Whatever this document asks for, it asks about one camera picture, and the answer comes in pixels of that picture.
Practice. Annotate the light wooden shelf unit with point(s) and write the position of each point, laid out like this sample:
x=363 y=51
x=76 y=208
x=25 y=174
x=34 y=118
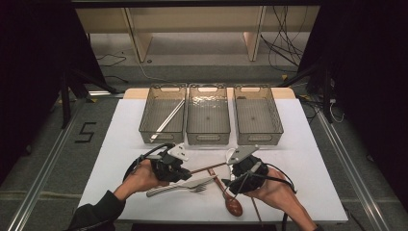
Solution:
x=192 y=19

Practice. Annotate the transparent grey plastic basket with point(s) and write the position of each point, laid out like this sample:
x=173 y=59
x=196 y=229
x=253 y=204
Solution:
x=256 y=118
x=163 y=109
x=208 y=118

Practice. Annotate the short aluminium rail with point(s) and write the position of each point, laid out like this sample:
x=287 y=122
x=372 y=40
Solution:
x=106 y=94

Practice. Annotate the person's right hand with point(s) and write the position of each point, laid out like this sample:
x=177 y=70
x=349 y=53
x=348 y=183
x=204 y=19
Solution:
x=277 y=191

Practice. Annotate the person's left hand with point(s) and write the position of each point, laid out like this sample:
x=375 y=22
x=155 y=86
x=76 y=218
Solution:
x=142 y=178

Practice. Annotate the white table cover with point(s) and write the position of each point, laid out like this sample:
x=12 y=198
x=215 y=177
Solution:
x=122 y=128

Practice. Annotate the dark curtain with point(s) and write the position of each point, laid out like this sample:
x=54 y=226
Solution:
x=378 y=80
x=32 y=80

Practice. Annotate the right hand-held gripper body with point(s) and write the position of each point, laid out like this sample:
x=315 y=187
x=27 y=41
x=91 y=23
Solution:
x=250 y=174

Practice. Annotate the long aluminium floor rail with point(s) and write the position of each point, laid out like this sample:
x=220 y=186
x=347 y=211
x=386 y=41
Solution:
x=352 y=173
x=41 y=179

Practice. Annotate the silver forks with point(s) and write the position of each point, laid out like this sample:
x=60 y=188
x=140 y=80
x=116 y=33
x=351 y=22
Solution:
x=192 y=184

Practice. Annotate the black metal stand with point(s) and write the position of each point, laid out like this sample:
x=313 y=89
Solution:
x=326 y=96
x=65 y=106

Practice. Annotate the brown wooden spoon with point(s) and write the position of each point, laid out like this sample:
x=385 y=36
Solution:
x=233 y=205

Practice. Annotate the metal fork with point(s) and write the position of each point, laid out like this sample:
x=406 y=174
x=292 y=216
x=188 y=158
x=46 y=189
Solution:
x=198 y=189

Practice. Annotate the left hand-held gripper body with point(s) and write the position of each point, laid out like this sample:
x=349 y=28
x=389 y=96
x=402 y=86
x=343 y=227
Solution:
x=166 y=170

